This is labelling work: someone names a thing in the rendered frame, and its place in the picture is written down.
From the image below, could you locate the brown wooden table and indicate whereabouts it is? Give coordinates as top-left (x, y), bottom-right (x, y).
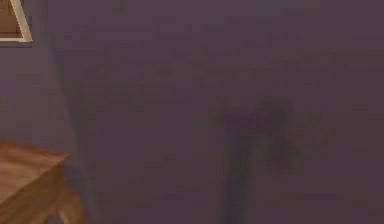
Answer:
top-left (0, 138), bottom-right (84, 224)

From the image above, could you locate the white framed wall picture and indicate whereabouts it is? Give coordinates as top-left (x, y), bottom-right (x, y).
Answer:
top-left (0, 0), bottom-right (34, 43)

